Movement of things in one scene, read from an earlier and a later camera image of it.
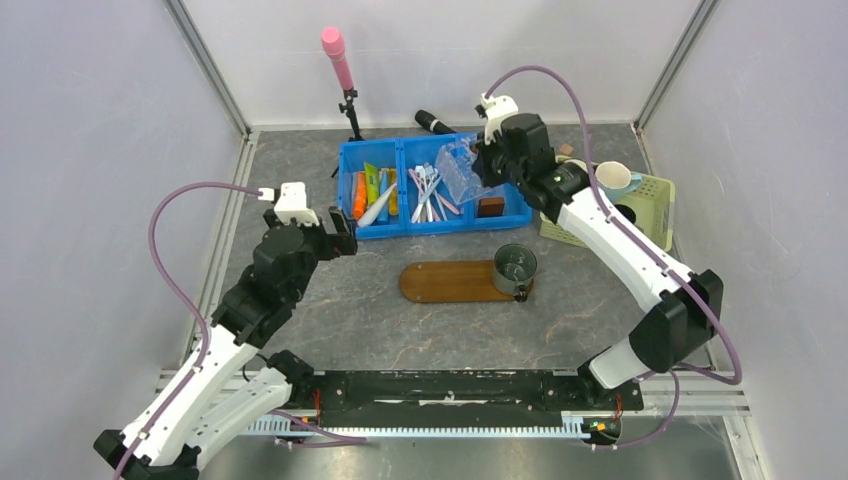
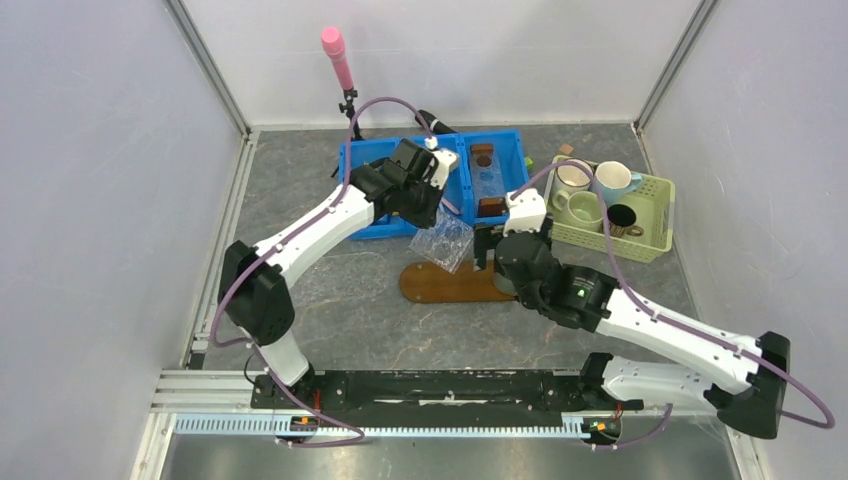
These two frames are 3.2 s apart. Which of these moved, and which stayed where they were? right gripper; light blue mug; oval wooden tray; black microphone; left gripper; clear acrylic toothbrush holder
Moved: right gripper; left gripper; clear acrylic toothbrush holder
Stayed: black microphone; light blue mug; oval wooden tray
